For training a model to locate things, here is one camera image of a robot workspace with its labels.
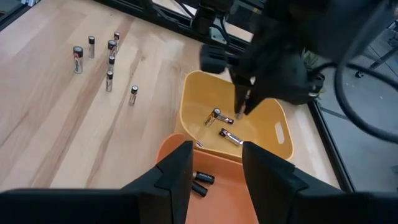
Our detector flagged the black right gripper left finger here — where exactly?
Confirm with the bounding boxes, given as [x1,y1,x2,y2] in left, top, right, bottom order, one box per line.
[120,140,195,224]

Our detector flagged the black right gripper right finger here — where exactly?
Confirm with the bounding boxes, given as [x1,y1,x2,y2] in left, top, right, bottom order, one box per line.
[241,141,348,224]

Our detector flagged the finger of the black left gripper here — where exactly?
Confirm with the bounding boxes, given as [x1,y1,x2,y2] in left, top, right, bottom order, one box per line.
[229,73,249,114]
[244,90,265,116]

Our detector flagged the black battery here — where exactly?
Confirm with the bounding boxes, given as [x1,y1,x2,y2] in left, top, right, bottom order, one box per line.
[191,181,208,198]
[193,170,216,185]

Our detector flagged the yellow plastic bin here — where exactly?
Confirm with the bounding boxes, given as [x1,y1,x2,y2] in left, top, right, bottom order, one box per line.
[174,70,295,164]

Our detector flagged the orange plastic bin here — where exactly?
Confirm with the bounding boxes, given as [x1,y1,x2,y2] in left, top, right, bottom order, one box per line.
[155,133,261,224]

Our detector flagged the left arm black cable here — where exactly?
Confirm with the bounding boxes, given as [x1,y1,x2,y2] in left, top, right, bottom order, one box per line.
[334,60,398,144]

